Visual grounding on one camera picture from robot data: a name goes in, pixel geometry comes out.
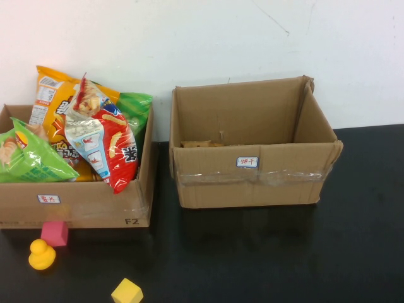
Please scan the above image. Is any dark green snack bag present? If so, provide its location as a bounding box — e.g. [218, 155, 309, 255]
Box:
[117, 92, 154, 150]

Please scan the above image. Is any clear packing tape strip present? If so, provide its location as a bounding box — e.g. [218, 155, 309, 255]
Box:
[175, 167, 333, 186]

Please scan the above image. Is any taped open cardboard box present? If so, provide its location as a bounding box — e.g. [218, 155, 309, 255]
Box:
[169, 74, 345, 209]

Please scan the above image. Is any white label red writing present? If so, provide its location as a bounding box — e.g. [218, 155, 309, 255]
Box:
[236, 157, 259, 169]
[37, 194, 61, 205]

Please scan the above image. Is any red shrimp stick bag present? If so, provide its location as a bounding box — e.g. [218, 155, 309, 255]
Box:
[64, 72, 140, 195]

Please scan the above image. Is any cardboard box printed F2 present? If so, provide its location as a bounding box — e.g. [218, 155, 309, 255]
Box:
[0, 102, 156, 230]

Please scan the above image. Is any yellow foam cube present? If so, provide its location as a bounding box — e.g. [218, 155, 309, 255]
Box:
[110, 277, 145, 303]

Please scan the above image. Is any orange chip bag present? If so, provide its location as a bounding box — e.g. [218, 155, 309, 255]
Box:
[29, 65, 121, 182]

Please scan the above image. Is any pink foam cube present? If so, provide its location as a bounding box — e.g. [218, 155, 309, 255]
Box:
[40, 221, 69, 247]

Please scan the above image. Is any light green chip bag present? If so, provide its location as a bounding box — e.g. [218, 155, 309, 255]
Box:
[0, 117, 80, 184]

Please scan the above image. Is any yellow rubber duck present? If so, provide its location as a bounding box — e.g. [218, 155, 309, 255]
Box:
[28, 239, 57, 271]

